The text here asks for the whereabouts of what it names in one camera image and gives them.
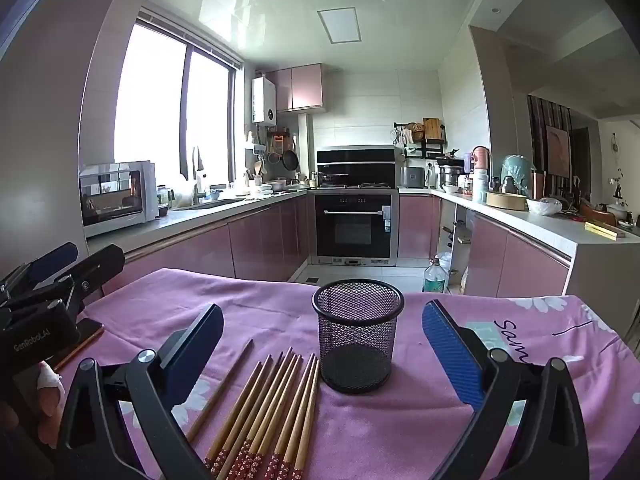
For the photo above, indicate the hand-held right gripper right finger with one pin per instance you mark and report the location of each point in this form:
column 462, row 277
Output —
column 450, row 350

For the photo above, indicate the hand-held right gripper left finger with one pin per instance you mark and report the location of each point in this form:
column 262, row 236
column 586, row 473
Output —
column 195, row 350

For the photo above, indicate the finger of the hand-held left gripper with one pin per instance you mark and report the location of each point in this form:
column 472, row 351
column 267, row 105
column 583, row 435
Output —
column 100, row 265
column 50, row 260

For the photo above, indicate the dark-tipped wooden chopstick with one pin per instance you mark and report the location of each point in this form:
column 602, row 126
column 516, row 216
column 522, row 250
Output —
column 220, row 390

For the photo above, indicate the black mesh holder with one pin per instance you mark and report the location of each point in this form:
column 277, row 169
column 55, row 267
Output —
column 357, row 340

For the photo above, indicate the bundle of wooden chopsticks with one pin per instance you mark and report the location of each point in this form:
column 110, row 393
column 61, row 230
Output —
column 280, row 410

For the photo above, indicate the person's left hand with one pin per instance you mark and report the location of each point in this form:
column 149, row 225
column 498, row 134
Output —
column 50, row 400

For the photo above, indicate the white countertop oven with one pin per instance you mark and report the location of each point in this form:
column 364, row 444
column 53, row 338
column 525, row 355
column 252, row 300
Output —
column 117, row 197

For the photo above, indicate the clear plastic oil bottle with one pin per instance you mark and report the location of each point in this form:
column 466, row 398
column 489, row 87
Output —
column 434, row 277

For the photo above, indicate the pink floral tablecloth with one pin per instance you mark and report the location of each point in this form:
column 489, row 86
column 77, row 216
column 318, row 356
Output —
column 280, row 310

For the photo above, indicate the pink kitchen base cabinets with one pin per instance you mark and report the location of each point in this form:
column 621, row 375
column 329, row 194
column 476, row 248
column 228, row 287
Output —
column 260, row 245

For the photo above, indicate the kitchen faucet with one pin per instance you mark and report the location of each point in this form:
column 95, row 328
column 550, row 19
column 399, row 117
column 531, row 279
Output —
column 198, row 170

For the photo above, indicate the black built-in oven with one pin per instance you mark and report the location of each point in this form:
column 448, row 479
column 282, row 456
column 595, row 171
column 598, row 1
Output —
column 352, row 227

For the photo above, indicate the round beige tin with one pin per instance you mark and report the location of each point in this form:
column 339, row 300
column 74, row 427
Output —
column 506, row 201

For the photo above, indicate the white bowl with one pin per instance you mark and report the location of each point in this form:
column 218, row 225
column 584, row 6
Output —
column 450, row 189

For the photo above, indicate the white plastic bag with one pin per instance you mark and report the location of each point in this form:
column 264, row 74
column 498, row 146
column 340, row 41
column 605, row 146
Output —
column 544, row 206

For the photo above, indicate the large kitchen window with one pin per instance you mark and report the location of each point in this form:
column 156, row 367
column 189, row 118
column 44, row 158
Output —
column 150, row 100

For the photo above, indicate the steel stock pot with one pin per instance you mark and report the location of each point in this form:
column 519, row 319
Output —
column 448, row 176

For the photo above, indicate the teal covered jar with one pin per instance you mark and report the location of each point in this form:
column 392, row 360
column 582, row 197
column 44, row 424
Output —
column 517, row 172

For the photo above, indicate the flat yellow box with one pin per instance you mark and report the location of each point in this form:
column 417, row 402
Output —
column 606, row 230

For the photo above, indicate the black range hood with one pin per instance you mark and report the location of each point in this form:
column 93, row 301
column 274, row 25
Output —
column 355, row 162

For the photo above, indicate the hanging black frying pan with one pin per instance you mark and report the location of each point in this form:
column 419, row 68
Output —
column 290, row 161

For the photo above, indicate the wooden cutting board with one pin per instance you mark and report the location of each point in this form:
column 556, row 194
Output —
column 432, row 129

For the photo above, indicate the ceiling light panel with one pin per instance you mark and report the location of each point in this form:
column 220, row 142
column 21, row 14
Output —
column 339, row 25

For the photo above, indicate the black wall rack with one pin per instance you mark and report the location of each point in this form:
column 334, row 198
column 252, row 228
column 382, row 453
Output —
column 417, row 142

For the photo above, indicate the framed wall painting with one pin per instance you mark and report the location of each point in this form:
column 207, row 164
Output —
column 557, row 151

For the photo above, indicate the white wall water heater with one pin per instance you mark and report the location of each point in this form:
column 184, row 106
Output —
column 264, row 101

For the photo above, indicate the wall pendulum clock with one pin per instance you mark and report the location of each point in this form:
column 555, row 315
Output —
column 614, row 142

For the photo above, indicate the pink wall cabinet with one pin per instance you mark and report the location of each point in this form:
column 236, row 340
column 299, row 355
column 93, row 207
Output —
column 300, row 87

